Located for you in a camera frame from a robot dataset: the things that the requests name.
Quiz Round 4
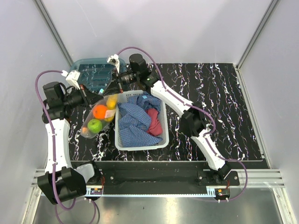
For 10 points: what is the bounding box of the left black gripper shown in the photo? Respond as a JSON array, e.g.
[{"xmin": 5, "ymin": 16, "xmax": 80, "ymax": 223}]
[{"xmin": 62, "ymin": 83, "xmax": 104, "ymax": 109}]

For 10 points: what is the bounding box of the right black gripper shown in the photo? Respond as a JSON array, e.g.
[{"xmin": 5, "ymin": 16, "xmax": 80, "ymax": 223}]
[{"xmin": 102, "ymin": 69, "xmax": 139, "ymax": 97}]

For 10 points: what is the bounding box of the clear zip top bag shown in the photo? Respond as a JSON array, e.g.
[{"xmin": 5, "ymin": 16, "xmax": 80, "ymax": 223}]
[{"xmin": 80, "ymin": 91, "xmax": 118, "ymax": 139}]

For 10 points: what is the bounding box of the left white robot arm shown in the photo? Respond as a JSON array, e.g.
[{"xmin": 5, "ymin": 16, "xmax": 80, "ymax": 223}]
[{"xmin": 37, "ymin": 82, "xmax": 103, "ymax": 205}]

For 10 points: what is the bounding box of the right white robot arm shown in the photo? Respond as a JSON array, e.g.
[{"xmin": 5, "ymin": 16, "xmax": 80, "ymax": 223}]
[{"xmin": 104, "ymin": 54, "xmax": 232, "ymax": 185}]

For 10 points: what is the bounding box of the fake yellow lemon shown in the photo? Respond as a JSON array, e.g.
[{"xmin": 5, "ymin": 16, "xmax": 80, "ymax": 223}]
[{"xmin": 106, "ymin": 94, "xmax": 118, "ymax": 110}]

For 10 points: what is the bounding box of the fake yellow banana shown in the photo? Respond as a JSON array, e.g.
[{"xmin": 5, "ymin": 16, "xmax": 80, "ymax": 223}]
[{"xmin": 104, "ymin": 109, "xmax": 116, "ymax": 122}]

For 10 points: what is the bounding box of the blue transparent plastic tub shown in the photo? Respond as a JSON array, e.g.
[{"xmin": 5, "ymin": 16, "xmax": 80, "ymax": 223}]
[{"xmin": 69, "ymin": 58, "xmax": 127, "ymax": 95}]

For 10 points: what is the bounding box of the blue checkered shirt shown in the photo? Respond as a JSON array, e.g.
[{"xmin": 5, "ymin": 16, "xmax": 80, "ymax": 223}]
[{"xmin": 118, "ymin": 92, "xmax": 163, "ymax": 147}]

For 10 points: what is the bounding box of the red cloth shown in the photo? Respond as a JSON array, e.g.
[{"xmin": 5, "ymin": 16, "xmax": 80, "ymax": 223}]
[{"xmin": 146, "ymin": 108, "xmax": 163, "ymax": 136}]

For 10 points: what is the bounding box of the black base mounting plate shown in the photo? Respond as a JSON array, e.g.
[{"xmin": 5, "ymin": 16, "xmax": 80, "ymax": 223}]
[{"xmin": 95, "ymin": 161, "xmax": 240, "ymax": 196}]

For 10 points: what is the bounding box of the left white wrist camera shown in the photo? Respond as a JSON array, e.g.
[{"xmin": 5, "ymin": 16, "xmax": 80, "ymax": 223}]
[{"xmin": 61, "ymin": 70, "xmax": 80, "ymax": 90}]

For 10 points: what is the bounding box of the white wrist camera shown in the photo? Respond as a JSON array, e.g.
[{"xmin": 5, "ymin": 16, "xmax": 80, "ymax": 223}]
[
  {"xmin": 107, "ymin": 54, "xmax": 120, "ymax": 73},
  {"xmin": 61, "ymin": 70, "xmax": 80, "ymax": 90}
]

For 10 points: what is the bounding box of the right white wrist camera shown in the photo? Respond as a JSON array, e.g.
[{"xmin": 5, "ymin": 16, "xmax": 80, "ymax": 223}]
[{"xmin": 107, "ymin": 54, "xmax": 120, "ymax": 73}]

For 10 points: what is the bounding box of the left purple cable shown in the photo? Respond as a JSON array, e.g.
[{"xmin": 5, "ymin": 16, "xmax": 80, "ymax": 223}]
[{"xmin": 34, "ymin": 69, "xmax": 101, "ymax": 223}]

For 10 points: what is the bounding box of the purple cable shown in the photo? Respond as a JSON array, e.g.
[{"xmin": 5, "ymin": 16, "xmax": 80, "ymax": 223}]
[
  {"xmin": 116, "ymin": 46, "xmax": 249, "ymax": 203},
  {"xmin": 34, "ymin": 69, "xmax": 101, "ymax": 223}
]

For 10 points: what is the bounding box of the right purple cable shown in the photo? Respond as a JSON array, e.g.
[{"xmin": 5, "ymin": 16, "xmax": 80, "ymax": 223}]
[{"xmin": 116, "ymin": 46, "xmax": 249, "ymax": 203}]

